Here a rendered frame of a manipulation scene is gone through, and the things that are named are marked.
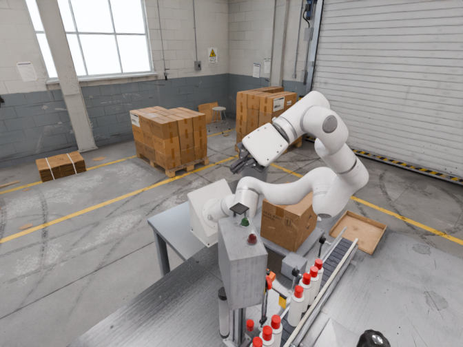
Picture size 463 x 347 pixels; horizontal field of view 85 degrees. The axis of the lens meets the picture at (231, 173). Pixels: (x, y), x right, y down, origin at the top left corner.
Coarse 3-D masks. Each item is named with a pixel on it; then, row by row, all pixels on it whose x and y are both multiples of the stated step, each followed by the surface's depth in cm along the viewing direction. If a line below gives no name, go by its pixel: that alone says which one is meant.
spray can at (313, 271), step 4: (312, 268) 108; (316, 268) 108; (308, 272) 111; (312, 272) 107; (316, 272) 106; (312, 276) 107; (316, 276) 108; (312, 280) 107; (316, 280) 107; (312, 284) 108; (316, 284) 109; (312, 288) 109; (316, 288) 111; (312, 292) 110; (312, 296) 112; (312, 300) 113; (308, 304) 114
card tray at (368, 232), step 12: (348, 216) 181; (360, 216) 176; (336, 228) 170; (348, 228) 170; (360, 228) 170; (372, 228) 170; (384, 228) 164; (360, 240) 159; (372, 240) 159; (372, 252) 148
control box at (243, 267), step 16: (224, 224) 72; (224, 240) 67; (240, 240) 66; (224, 256) 68; (240, 256) 62; (256, 256) 62; (224, 272) 72; (240, 272) 63; (256, 272) 64; (240, 288) 66; (256, 288) 67; (240, 304) 69; (256, 304) 70
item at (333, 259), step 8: (344, 240) 152; (336, 248) 147; (344, 248) 147; (328, 256) 141; (336, 256) 141; (328, 264) 136; (336, 264) 136; (328, 272) 131; (320, 288) 122; (288, 312) 112; (288, 328) 105; (288, 336) 103; (296, 336) 106; (280, 344) 100
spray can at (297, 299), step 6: (300, 288) 99; (294, 294) 100; (300, 294) 98; (294, 300) 99; (300, 300) 99; (294, 306) 100; (300, 306) 100; (294, 312) 102; (300, 312) 102; (288, 318) 107; (294, 318) 103; (294, 324) 105
